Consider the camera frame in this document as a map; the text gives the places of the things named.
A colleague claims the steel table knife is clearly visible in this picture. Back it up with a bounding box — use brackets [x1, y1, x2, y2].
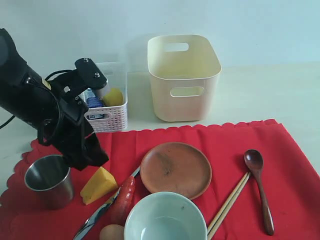
[73, 167, 140, 240]

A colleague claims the white perforated plastic basket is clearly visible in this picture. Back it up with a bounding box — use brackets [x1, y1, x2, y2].
[84, 62, 128, 133]

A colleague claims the pale green ceramic bowl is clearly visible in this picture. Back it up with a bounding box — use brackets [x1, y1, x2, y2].
[124, 191, 207, 240]

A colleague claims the stainless steel cup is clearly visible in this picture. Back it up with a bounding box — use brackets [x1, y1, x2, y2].
[24, 154, 75, 210]

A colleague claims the red sausage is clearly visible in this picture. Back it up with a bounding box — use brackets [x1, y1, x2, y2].
[109, 176, 136, 226]

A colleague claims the red scalloped table cloth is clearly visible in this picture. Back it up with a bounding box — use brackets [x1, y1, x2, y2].
[0, 119, 320, 240]

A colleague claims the dark wooden spoon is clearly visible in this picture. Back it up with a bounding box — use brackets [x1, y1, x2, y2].
[244, 149, 275, 236]

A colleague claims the brown wooden plate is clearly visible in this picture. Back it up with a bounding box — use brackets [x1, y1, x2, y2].
[140, 142, 213, 200]

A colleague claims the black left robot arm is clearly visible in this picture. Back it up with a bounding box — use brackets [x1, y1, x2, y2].
[0, 28, 109, 170]

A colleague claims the yellow cheese wedge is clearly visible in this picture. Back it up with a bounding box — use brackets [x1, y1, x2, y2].
[80, 167, 118, 206]

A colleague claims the yellow lemon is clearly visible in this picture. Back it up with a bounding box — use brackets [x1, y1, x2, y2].
[102, 88, 124, 107]

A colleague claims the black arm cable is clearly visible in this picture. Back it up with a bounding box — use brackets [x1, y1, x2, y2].
[0, 113, 17, 130]

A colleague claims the blue white milk carton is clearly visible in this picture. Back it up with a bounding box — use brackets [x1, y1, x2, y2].
[83, 88, 105, 120]

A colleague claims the right bamboo chopstick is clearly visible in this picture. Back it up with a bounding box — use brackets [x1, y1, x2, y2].
[207, 173, 251, 240]

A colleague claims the cream plastic bin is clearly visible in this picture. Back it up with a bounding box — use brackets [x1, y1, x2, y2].
[147, 34, 222, 122]

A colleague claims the brown egg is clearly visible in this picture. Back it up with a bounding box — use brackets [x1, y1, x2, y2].
[99, 224, 124, 240]

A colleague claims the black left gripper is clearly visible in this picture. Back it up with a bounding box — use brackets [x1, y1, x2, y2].
[37, 58, 109, 171]

